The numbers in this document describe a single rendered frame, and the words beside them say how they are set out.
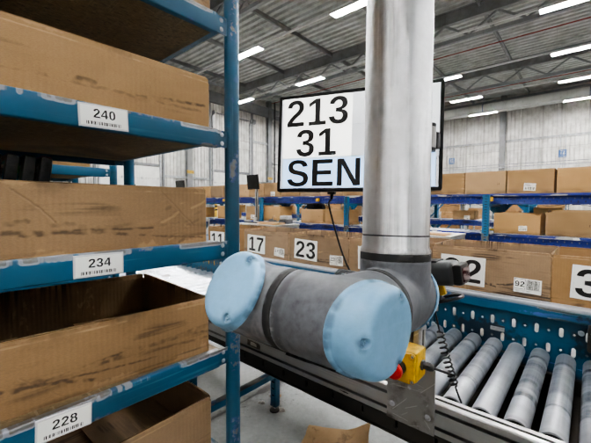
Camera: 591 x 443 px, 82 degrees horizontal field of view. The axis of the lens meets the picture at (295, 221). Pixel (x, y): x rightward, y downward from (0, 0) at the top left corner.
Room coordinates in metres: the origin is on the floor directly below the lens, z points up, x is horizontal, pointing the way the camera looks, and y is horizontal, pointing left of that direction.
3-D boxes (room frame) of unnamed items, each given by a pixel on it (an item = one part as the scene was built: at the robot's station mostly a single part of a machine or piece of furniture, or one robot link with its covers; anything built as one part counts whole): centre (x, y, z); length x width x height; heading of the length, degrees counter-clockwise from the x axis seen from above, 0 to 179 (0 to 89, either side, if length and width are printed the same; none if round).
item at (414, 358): (0.75, -0.29, 0.84); 0.15 x 0.09 x 0.07; 49
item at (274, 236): (2.13, 0.09, 0.96); 0.39 x 0.29 x 0.17; 49
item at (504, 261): (1.35, -0.80, 0.97); 0.39 x 0.29 x 0.17; 49
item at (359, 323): (0.35, -0.05, 1.09); 0.12 x 0.12 x 0.09; 51
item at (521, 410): (0.89, -0.64, 0.72); 0.52 x 0.05 x 0.05; 139
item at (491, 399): (0.93, -0.59, 0.72); 0.52 x 0.05 x 0.05; 139
